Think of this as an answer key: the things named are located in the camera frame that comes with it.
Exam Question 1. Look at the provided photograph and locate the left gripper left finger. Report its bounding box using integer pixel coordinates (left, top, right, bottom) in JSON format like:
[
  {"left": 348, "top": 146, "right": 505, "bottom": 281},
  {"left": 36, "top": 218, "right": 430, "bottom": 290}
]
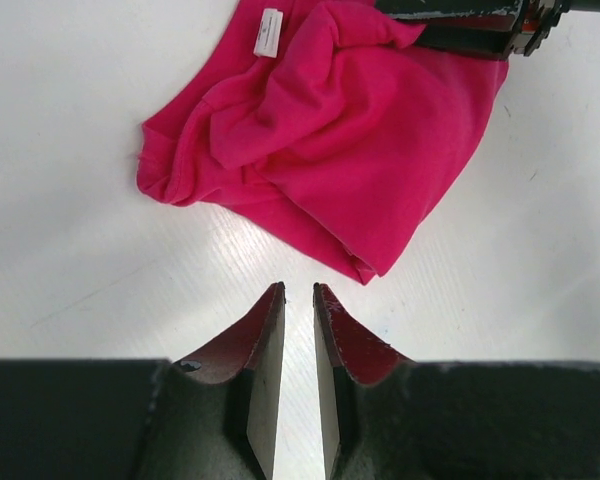
[{"left": 0, "top": 283, "right": 285, "bottom": 479}]

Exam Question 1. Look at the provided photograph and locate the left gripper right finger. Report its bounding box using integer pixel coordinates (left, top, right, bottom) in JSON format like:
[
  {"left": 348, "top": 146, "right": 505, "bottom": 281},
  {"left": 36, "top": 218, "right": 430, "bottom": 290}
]
[{"left": 313, "top": 284, "right": 600, "bottom": 479}]

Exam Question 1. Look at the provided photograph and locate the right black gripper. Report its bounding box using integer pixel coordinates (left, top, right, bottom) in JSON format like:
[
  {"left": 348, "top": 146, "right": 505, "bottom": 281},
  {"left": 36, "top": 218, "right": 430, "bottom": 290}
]
[{"left": 374, "top": 0, "right": 574, "bottom": 60}]

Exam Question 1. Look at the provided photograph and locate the pink t shirt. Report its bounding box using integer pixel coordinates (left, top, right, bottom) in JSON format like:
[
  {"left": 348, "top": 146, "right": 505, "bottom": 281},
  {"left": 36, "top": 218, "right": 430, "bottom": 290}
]
[{"left": 136, "top": 1, "right": 508, "bottom": 284}]

